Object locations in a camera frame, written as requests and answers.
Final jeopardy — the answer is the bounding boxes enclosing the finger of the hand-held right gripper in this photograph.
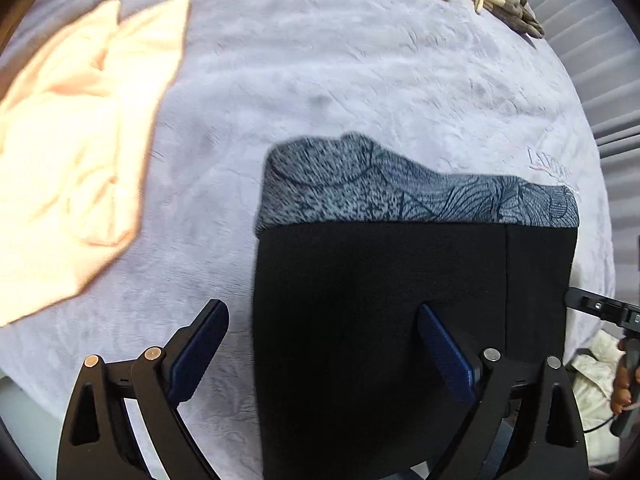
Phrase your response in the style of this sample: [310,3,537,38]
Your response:
[564,287,623,323]

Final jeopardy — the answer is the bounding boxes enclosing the black pants with patterned waistband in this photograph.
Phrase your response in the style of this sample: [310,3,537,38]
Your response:
[252,131,581,480]

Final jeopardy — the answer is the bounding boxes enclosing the orange towel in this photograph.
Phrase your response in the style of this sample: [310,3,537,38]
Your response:
[0,0,192,328]

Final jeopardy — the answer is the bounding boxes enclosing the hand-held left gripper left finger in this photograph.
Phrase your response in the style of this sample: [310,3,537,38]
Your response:
[56,299,231,480]

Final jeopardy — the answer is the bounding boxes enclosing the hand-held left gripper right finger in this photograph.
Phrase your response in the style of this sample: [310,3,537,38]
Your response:
[417,304,588,480]

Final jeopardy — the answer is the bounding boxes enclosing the black cable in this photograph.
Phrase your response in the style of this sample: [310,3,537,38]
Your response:
[582,410,617,434]

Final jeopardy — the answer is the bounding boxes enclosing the person's right hand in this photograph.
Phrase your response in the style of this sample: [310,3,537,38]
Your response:
[611,352,635,415]

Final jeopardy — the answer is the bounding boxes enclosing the white patterned cloth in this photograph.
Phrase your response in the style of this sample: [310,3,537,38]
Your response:
[571,332,628,467]

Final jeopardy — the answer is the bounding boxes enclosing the lavender plush blanket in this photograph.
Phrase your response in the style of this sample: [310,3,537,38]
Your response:
[0,0,617,480]

